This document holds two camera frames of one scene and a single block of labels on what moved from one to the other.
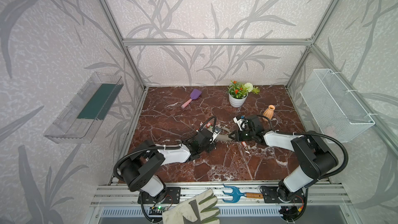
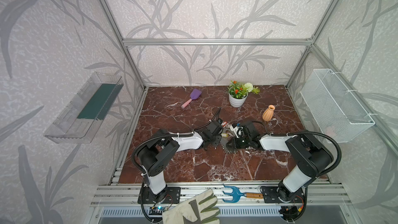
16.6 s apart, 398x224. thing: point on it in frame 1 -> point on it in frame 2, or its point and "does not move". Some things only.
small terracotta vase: x=268 y=112 does not move
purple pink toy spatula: x=195 y=94 does not move
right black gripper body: x=241 y=132 -> x=238 y=138
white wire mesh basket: x=335 y=111 does not move
